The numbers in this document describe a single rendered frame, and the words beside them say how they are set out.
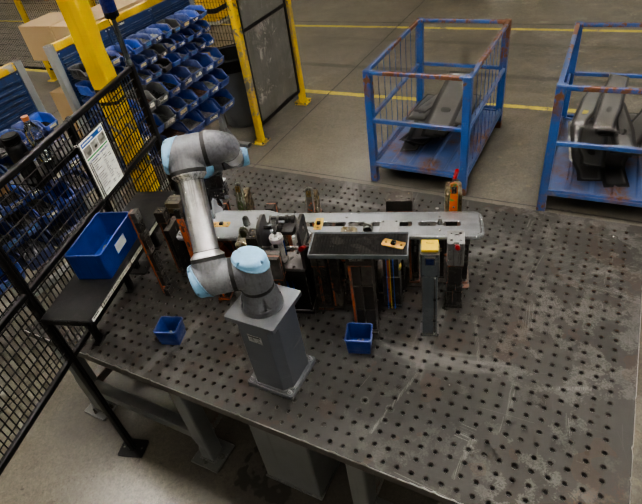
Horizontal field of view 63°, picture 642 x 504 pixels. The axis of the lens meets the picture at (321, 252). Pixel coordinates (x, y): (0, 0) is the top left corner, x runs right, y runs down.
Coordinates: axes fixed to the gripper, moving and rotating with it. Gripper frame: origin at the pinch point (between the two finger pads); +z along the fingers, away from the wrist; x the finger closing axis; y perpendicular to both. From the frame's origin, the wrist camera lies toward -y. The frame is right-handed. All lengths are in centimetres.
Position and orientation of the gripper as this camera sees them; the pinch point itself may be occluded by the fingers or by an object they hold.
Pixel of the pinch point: (216, 210)
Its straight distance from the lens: 243.1
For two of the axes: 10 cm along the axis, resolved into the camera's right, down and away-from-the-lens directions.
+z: 1.2, 7.6, 6.4
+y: 9.8, 0.1, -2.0
